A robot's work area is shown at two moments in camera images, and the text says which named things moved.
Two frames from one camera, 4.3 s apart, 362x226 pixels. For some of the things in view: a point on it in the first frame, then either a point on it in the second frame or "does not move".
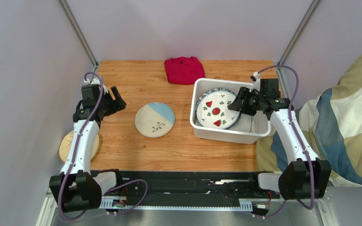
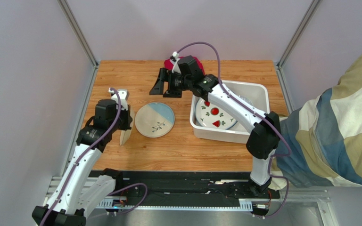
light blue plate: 154,119 does not move
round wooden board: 65,146 → 125,134
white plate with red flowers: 212,111 does not move
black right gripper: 245,101 → 169,83
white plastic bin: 212,119 does not move
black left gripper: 121,103 → 128,119
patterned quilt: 344,122 does not move
